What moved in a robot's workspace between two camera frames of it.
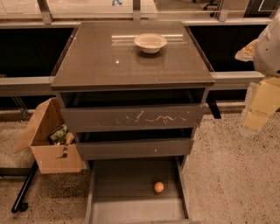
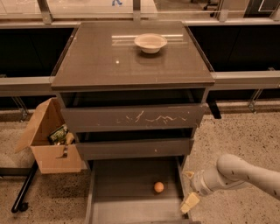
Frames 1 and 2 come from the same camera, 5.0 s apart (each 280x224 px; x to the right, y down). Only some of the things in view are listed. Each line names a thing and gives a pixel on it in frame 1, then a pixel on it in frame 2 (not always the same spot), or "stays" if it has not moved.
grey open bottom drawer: x=122 y=192 stays
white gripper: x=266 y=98 → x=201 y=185
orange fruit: x=158 y=186 stays
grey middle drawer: x=136 y=147 stays
